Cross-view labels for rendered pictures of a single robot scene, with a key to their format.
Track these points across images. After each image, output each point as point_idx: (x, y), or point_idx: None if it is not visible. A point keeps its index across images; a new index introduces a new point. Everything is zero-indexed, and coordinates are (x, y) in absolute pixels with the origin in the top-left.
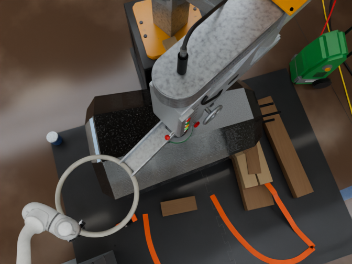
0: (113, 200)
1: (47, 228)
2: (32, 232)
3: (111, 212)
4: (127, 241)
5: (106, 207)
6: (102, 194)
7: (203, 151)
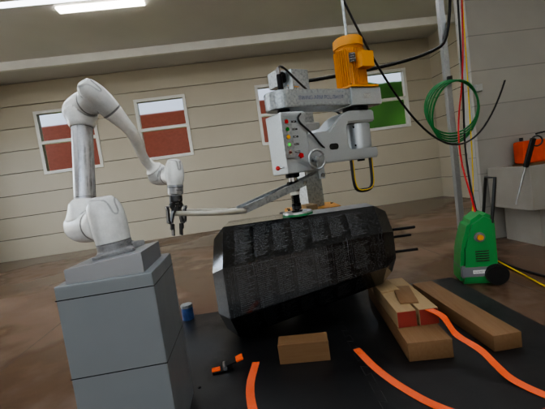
0: (221, 352)
1: (160, 170)
2: (151, 161)
3: (213, 360)
4: (219, 384)
5: (209, 356)
6: (212, 347)
7: (323, 230)
